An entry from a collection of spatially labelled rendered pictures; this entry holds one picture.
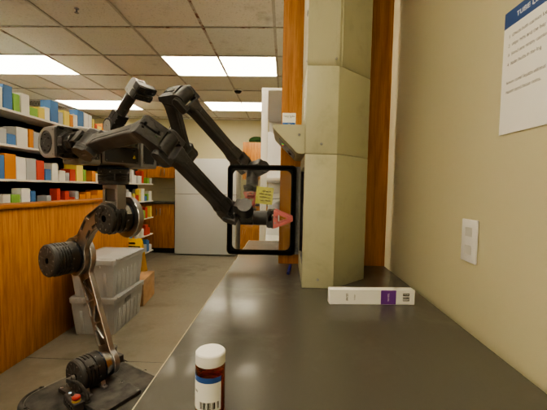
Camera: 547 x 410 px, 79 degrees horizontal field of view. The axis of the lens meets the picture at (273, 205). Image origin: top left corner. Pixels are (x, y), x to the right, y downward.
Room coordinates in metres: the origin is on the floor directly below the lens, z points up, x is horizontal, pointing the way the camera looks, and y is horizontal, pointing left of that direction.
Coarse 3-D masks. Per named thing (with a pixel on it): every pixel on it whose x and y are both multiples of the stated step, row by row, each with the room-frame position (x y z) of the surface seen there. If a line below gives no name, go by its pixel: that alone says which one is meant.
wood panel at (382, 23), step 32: (288, 0) 1.52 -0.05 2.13; (384, 0) 1.50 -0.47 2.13; (288, 32) 1.52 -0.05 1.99; (384, 32) 1.50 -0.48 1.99; (288, 64) 1.52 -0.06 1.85; (384, 64) 1.50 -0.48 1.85; (288, 96) 1.52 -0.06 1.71; (384, 96) 1.50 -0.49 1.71; (384, 128) 1.50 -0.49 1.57; (288, 160) 1.52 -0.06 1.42; (384, 160) 1.50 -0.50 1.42; (384, 192) 1.50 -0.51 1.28; (384, 224) 1.50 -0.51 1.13; (288, 256) 1.52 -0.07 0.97; (384, 256) 1.50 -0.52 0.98
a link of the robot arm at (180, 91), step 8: (168, 88) 1.41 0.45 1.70; (176, 88) 1.38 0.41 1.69; (184, 88) 1.36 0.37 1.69; (160, 96) 1.37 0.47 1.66; (168, 96) 1.35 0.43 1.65; (176, 96) 1.33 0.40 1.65; (184, 96) 1.34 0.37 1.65; (192, 96) 1.39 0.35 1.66; (168, 104) 1.39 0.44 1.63; (168, 112) 1.44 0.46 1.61; (176, 112) 1.43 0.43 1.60; (168, 120) 1.48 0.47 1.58; (176, 120) 1.46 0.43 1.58; (176, 128) 1.50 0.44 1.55; (184, 128) 1.53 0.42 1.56; (184, 136) 1.55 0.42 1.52; (192, 144) 1.66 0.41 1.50
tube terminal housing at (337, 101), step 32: (320, 96) 1.14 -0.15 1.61; (352, 96) 1.20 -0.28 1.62; (320, 128) 1.14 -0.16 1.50; (352, 128) 1.20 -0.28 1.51; (320, 160) 1.14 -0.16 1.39; (352, 160) 1.21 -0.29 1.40; (320, 192) 1.14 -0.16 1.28; (352, 192) 1.21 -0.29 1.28; (320, 224) 1.14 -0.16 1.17; (352, 224) 1.22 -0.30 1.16; (320, 256) 1.14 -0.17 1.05; (352, 256) 1.22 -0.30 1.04
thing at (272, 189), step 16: (240, 176) 1.46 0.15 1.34; (256, 176) 1.45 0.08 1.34; (272, 176) 1.45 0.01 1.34; (288, 176) 1.45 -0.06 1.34; (240, 192) 1.46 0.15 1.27; (256, 192) 1.45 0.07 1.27; (272, 192) 1.45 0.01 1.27; (288, 192) 1.45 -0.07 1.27; (256, 208) 1.45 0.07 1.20; (272, 208) 1.45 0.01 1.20; (288, 208) 1.45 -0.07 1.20; (240, 224) 1.45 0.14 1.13; (288, 224) 1.45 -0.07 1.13; (240, 240) 1.45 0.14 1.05; (256, 240) 1.45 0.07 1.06; (272, 240) 1.45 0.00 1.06; (288, 240) 1.45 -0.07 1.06
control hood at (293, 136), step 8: (280, 128) 1.15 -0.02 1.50; (288, 128) 1.15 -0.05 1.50; (296, 128) 1.15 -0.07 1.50; (304, 128) 1.15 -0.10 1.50; (280, 136) 1.17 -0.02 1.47; (288, 136) 1.15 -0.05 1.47; (296, 136) 1.15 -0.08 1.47; (304, 136) 1.15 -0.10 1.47; (288, 144) 1.16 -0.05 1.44; (296, 144) 1.15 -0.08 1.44; (304, 144) 1.15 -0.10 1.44; (296, 152) 1.15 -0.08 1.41; (304, 152) 1.15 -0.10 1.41; (296, 160) 1.44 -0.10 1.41
